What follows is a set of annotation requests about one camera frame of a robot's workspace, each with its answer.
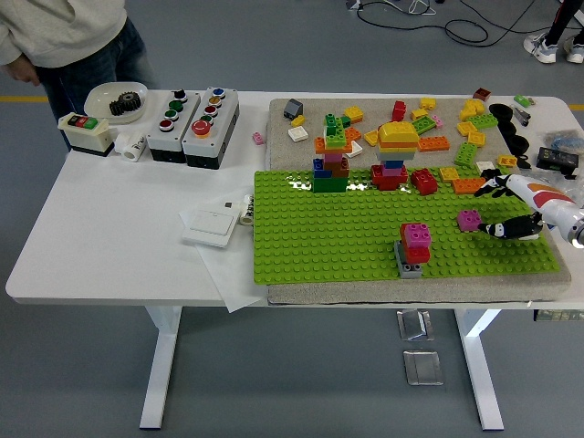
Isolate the flat light green brick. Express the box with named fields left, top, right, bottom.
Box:
left=410, top=116, right=437, bottom=135

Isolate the green studded baseplate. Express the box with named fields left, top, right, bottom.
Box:
left=252, top=166, right=562, bottom=287

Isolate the emergency-stop button control box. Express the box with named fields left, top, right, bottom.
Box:
left=181, top=86, right=241, bottom=171

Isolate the red-based yellow-domed brick tower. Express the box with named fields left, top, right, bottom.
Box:
left=370, top=120, right=421, bottom=192

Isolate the pink square brick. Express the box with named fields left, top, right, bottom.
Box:
left=404, top=222, right=433, bottom=248
left=457, top=209, right=483, bottom=233

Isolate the green-based multicolour brick tower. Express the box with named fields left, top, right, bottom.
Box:
left=311, top=110, right=355, bottom=195

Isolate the grey-brown mat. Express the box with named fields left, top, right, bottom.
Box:
left=266, top=96, right=574, bottom=307

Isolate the long light green brick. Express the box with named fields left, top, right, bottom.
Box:
left=454, top=141, right=479, bottom=168
left=464, top=113, right=499, bottom=130

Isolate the clear bag of screws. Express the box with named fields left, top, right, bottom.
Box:
left=519, top=166, right=584, bottom=202

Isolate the black floor cable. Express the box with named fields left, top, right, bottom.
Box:
left=355, top=0, right=556, bottom=47

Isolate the white wall switch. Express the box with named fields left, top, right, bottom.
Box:
left=181, top=208, right=240, bottom=250

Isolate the three-button control box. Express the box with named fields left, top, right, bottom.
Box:
left=145, top=89, right=202, bottom=164

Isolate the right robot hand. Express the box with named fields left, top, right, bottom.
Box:
left=473, top=167, right=580, bottom=242

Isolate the red square brick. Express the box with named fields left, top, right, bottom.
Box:
left=399, top=222, right=433, bottom=266

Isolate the white table leg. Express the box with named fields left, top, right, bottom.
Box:
left=454, top=308, right=506, bottom=432
left=139, top=305, right=183, bottom=430

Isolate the metal hand tool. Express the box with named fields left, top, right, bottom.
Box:
left=509, top=104, right=532, bottom=128

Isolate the desk control panel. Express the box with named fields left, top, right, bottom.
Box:
left=532, top=308, right=584, bottom=322

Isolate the black electronic device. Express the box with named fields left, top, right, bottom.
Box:
left=536, top=145, right=580, bottom=180

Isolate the white bowl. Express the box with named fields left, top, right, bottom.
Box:
left=83, top=80, right=150, bottom=125

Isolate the white pipe tee fitting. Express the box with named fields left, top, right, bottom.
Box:
left=112, top=130, right=148, bottom=162

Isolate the plastic bag of blue parts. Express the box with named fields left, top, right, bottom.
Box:
left=542, top=129, right=584, bottom=151

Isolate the large red brick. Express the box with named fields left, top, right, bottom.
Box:
left=410, top=167, right=440, bottom=196

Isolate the grey square brick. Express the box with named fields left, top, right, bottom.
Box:
left=393, top=240, right=424, bottom=280

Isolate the white paper sheet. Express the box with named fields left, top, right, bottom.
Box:
left=177, top=195, right=270, bottom=315

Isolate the person's right hand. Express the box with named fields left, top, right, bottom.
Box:
left=1, top=57, right=41, bottom=88

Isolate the white printed tube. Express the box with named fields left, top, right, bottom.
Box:
left=237, top=193, right=256, bottom=226

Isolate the white red-green switch box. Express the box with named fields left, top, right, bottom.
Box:
left=57, top=111, right=115, bottom=158

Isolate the metal floor socket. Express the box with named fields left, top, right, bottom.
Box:
left=395, top=308, right=434, bottom=342
left=402, top=349, right=444, bottom=387

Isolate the black gear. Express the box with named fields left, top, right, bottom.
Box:
left=108, top=90, right=143, bottom=119

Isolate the person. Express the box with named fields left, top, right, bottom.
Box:
left=0, top=0, right=159, bottom=151
left=522, top=0, right=584, bottom=65

